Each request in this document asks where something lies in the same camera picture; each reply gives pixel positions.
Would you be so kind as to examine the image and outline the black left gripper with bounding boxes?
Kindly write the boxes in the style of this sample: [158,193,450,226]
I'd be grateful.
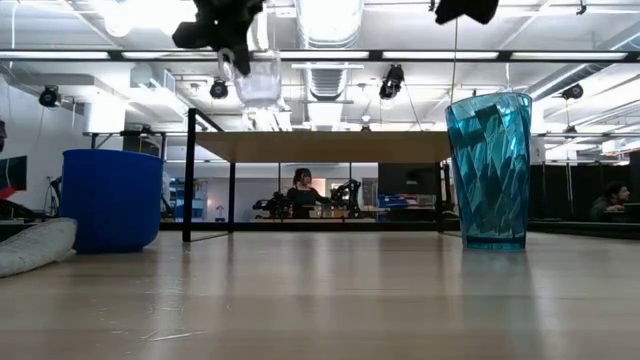
[172,0,265,77]

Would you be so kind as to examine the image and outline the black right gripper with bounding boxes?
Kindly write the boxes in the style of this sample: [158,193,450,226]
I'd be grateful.
[434,0,500,26]

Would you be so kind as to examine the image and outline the clear glass mug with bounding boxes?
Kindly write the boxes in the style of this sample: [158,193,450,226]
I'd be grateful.
[217,47,284,109]

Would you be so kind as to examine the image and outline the teal faceted plastic tumbler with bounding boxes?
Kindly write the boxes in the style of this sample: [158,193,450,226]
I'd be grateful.
[444,92,533,252]

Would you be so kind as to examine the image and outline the blue plastic mug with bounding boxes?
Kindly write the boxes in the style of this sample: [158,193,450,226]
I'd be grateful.
[60,148,165,255]

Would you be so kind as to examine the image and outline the wooden shelf with black legs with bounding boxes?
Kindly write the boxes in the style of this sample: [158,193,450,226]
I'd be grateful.
[182,107,454,244]

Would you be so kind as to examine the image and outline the person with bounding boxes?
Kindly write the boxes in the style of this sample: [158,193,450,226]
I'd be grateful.
[285,167,332,220]
[589,180,632,223]

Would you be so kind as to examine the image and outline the blue storage bin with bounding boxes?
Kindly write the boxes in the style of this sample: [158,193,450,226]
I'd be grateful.
[376,193,424,209]

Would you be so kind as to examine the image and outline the black room partition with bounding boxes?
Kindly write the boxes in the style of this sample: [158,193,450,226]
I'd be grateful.
[529,149,640,222]

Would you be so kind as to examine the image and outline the grey folded cloth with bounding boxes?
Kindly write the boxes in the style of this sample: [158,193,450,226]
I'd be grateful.
[0,217,79,279]

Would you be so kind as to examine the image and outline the silver ceiling air duct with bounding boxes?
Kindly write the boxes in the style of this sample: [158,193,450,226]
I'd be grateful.
[294,0,366,102]

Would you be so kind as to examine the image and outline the black aluminium rig frame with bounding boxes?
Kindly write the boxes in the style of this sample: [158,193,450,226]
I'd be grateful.
[0,48,640,64]

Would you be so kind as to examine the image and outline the dark wall monitor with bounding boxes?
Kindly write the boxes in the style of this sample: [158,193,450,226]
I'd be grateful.
[0,155,29,192]

